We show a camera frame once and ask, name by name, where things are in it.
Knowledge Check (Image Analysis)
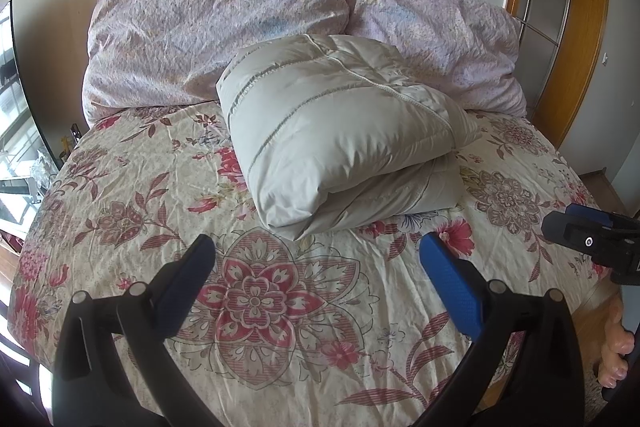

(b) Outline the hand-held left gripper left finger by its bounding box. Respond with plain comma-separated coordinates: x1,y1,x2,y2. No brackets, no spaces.
50,233,226,427

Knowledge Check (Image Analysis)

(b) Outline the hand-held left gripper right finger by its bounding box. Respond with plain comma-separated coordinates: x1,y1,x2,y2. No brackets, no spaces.
419,232,586,427

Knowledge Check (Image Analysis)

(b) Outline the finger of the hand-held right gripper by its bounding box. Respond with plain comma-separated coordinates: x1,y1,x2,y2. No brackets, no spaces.
566,203,640,235
541,212,640,275

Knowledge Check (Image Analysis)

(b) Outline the beige down jacket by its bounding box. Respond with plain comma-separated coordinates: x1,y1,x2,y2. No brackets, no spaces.
216,33,483,242

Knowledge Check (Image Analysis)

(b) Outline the person's right hand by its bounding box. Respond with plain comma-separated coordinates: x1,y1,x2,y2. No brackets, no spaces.
597,306,635,392

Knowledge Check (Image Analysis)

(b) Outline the floral bed sheet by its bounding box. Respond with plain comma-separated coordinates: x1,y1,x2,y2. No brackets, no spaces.
7,99,608,427

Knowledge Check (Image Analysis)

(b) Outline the clear plastic bag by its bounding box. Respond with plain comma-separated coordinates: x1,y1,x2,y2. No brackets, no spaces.
22,152,58,202

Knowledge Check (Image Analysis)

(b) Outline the flat screen television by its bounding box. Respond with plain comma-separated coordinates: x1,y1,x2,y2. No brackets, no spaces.
0,0,63,208

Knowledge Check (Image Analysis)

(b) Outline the lilac pillow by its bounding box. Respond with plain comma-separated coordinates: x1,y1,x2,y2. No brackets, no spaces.
82,0,351,125
344,0,528,118

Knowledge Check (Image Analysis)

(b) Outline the wooden door frame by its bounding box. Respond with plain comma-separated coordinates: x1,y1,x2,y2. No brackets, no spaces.
502,0,611,148

